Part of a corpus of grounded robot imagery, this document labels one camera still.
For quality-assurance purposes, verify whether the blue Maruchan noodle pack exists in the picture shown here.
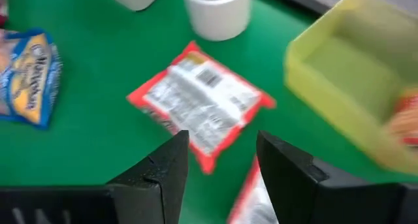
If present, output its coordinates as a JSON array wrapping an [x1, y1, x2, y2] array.
[[0, 27, 63, 130]]

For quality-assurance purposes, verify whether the orange Maruchan noodle pack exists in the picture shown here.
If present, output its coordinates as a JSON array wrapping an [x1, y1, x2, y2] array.
[[227, 155, 280, 224], [126, 40, 277, 175], [387, 88, 418, 148]]

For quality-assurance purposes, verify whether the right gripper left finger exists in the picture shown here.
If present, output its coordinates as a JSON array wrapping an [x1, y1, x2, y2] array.
[[0, 131, 189, 224]]

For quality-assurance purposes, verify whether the green table mat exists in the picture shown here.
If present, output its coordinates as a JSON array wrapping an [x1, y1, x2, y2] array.
[[0, 0, 418, 224]]

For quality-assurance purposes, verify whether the white plant pot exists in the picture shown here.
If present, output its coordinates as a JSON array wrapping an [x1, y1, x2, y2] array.
[[179, 0, 255, 42]]

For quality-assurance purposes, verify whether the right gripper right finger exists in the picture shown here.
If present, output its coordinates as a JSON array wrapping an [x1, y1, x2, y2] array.
[[256, 131, 418, 224]]

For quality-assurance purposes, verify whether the yellow plastic bin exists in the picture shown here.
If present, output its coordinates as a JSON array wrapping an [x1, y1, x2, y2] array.
[[283, 0, 418, 176]]

